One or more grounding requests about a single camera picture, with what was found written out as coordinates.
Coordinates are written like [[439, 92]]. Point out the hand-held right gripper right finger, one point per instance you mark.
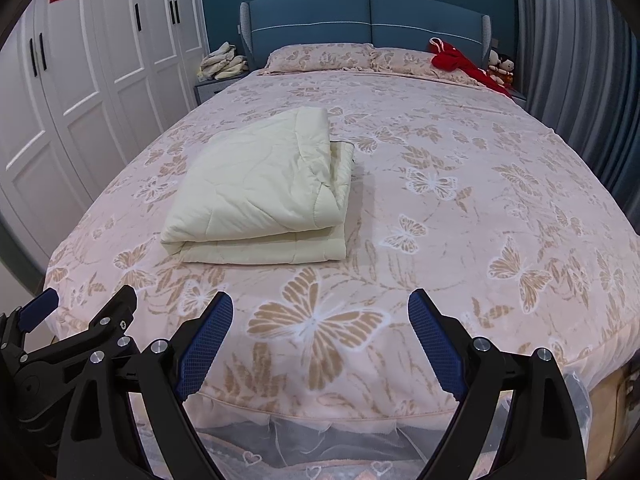
[[435, 345]]

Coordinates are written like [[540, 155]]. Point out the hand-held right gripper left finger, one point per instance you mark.
[[205, 350]]

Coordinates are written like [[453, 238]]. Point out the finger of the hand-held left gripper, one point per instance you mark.
[[117, 310], [37, 310]]

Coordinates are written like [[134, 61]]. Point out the cream quilted jacket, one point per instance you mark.
[[250, 185]]

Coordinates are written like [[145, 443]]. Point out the pile of beige clothes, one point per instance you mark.
[[222, 62]]

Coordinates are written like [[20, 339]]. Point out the pink butterfly bedspread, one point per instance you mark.
[[475, 240]]

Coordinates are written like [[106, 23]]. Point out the clear plastic bag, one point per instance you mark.
[[580, 405]]

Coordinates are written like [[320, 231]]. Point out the cardboard box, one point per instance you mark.
[[615, 410]]

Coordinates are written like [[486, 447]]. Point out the white wardrobe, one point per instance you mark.
[[100, 85]]

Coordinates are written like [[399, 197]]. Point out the grey nightstand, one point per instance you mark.
[[519, 97], [210, 90]]

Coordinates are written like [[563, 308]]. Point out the pink floral pillow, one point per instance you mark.
[[410, 65], [320, 57]]

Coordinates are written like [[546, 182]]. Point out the small plush doll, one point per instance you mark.
[[507, 67], [493, 62]]

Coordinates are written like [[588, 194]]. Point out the red garment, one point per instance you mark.
[[452, 57]]

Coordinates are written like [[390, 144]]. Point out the grey curtain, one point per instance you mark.
[[575, 60]]

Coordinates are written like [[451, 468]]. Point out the blue upholstered headboard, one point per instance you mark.
[[350, 15]]

